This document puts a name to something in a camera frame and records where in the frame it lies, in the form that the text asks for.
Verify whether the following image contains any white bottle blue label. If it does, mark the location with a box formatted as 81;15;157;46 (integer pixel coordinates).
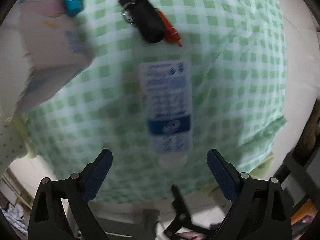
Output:
138;60;193;168

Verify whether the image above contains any red marker pen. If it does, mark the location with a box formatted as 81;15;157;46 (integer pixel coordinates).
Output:
149;0;182;47

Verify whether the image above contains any black car key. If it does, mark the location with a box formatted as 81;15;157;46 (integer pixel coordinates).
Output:
119;0;166;43

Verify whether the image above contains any white cardboard storage box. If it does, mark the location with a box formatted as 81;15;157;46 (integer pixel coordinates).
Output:
1;0;93;120

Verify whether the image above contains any green checkered cloth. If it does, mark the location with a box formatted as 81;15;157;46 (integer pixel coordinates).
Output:
23;0;287;203

